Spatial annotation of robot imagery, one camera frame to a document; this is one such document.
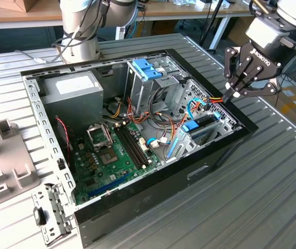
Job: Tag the grey metal drive cage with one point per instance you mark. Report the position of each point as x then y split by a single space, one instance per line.
140 96

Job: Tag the black RAM slot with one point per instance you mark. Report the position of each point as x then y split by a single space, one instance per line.
131 146
128 146
138 146
135 146

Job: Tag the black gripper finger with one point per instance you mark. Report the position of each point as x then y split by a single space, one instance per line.
229 64
270 89

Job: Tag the small black clip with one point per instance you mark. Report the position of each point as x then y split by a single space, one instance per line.
61 164

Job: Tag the grey metal disk bay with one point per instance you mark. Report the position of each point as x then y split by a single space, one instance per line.
184 149

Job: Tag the black plastic case latch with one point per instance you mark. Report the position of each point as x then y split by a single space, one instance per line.
39 216

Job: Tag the green motherboard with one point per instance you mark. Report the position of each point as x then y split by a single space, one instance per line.
122 168

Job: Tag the blue plastic drive latch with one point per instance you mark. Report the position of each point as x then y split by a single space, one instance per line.
142 67

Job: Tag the silver card retention bracket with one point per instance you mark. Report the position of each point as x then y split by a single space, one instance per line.
57 207

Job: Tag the CPU socket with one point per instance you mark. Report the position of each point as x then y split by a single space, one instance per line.
108 157

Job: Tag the grey parts rack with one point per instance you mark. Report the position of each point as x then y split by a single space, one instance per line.
5 155

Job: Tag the hard disk blue carrier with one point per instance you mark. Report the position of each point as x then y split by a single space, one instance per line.
190 126

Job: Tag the black open PC case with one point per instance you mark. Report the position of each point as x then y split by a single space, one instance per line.
163 197

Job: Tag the small cardboard box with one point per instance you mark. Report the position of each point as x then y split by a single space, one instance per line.
23 3

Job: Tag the grey power supply unit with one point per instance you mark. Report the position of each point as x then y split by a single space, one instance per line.
72 103

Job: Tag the wooden desk white frame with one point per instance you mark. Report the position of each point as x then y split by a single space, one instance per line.
189 11

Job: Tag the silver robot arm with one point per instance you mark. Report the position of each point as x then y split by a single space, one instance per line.
85 52

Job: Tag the blue expansion slot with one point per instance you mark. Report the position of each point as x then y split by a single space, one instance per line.
109 185

